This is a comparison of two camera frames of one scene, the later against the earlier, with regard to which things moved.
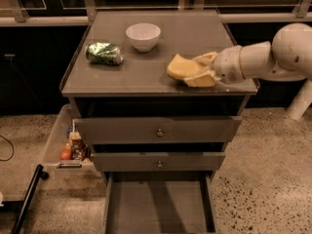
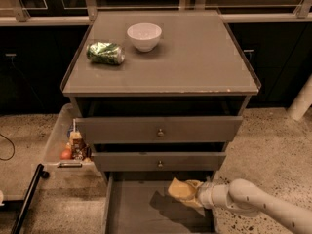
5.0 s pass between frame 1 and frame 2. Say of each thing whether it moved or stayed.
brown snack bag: stayed
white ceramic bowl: stayed
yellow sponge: moved
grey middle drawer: stayed
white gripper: moved
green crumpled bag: stayed
